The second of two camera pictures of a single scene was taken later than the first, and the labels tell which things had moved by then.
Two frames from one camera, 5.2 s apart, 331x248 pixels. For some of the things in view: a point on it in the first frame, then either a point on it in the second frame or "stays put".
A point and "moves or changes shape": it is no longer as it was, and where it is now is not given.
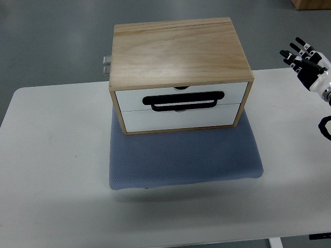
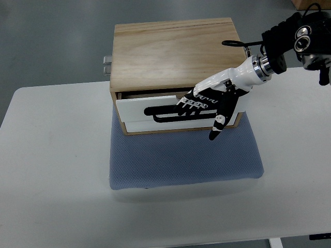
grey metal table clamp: [106, 63] stays put
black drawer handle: [210, 98] → [153, 111]
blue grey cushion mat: [184, 157] stays put
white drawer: [132, 100] moves or changes shape
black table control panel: [320, 235] stays put
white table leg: [275, 242] stays put
